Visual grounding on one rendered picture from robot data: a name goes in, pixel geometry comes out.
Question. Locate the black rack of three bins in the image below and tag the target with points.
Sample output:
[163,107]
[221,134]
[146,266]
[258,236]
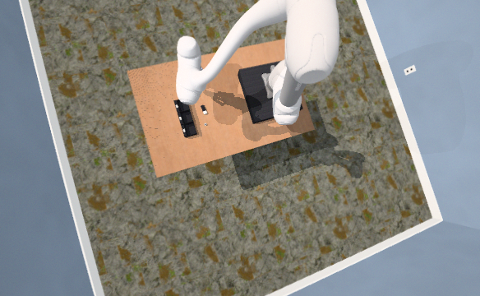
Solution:
[185,118]

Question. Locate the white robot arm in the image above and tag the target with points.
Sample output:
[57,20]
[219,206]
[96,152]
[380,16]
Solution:
[311,48]

